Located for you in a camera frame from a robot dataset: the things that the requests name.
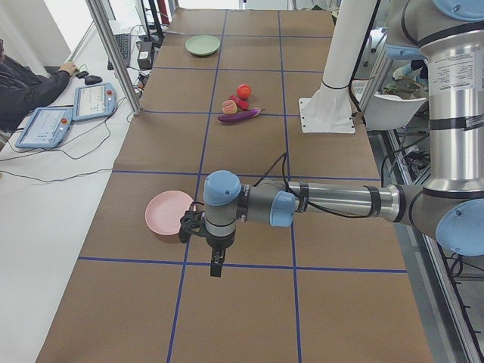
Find purple eggplant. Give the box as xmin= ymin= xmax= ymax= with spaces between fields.
xmin=218 ymin=108 xmax=264 ymax=123

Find green plate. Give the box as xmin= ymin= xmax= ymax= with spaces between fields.
xmin=185 ymin=35 xmax=221 ymax=57

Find teach pendant far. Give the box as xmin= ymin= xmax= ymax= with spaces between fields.
xmin=73 ymin=82 xmax=116 ymax=122

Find pink plate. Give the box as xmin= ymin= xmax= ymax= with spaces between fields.
xmin=144 ymin=191 xmax=194 ymax=236

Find black keyboard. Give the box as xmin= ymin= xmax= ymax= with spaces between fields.
xmin=114 ymin=33 xmax=131 ymax=67

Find red chili pepper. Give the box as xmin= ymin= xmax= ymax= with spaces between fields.
xmin=229 ymin=95 xmax=250 ymax=110

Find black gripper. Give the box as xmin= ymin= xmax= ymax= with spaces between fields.
xmin=205 ymin=222 xmax=236 ymax=278

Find seated person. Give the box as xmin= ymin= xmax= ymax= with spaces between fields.
xmin=1 ymin=50 xmax=78 ymax=132

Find black computer mouse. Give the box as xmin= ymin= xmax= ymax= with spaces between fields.
xmin=84 ymin=75 xmax=103 ymax=85

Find white chair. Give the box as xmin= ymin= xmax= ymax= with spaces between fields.
xmin=364 ymin=94 xmax=427 ymax=131

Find teach pendant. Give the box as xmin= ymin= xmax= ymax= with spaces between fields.
xmin=15 ymin=107 xmax=73 ymax=149
xmin=73 ymin=82 xmax=116 ymax=122

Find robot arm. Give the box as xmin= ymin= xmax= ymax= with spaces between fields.
xmin=201 ymin=1 xmax=483 ymax=277

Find peach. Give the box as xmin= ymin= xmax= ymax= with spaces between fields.
xmin=222 ymin=99 xmax=238 ymax=115

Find teach pendant near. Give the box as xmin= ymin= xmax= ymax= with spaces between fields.
xmin=15 ymin=107 xmax=73 ymax=149

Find aluminium frame post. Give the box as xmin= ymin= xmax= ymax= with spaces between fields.
xmin=85 ymin=0 xmax=141 ymax=116

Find red pomegranate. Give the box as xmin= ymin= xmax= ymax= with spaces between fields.
xmin=236 ymin=84 xmax=252 ymax=100

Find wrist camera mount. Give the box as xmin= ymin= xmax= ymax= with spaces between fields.
xmin=178 ymin=210 xmax=207 ymax=244

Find black power adapter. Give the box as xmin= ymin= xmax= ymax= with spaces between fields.
xmin=137 ymin=42 xmax=154 ymax=70

